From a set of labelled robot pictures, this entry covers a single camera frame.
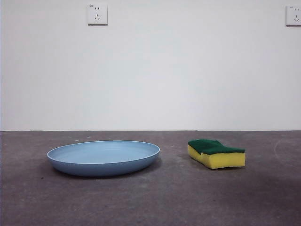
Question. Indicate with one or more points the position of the blue round plate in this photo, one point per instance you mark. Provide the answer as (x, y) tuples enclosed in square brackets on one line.
[(103, 157)]

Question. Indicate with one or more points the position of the yellow sponge with green pad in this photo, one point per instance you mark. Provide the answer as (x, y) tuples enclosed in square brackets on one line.
[(223, 160)]

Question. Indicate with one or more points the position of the white wall socket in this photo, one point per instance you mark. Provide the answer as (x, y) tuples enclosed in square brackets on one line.
[(97, 14), (294, 16)]

